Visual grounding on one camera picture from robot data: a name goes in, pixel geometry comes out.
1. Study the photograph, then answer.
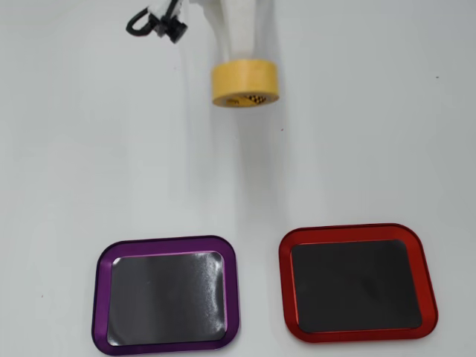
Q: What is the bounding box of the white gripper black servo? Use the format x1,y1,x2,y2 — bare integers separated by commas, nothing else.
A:
147,0,258,63

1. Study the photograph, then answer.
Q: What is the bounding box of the yellow masking tape roll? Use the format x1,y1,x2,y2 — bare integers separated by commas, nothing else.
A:
210,58,279,109

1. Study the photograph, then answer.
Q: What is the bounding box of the red metal dish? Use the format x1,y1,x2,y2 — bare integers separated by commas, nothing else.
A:
277,222,440,341

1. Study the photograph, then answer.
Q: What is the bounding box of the purple metal dish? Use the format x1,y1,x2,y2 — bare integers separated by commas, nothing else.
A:
91,234,241,357

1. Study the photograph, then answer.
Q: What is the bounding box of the thick black cable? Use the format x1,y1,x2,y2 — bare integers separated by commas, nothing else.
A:
126,13,159,37

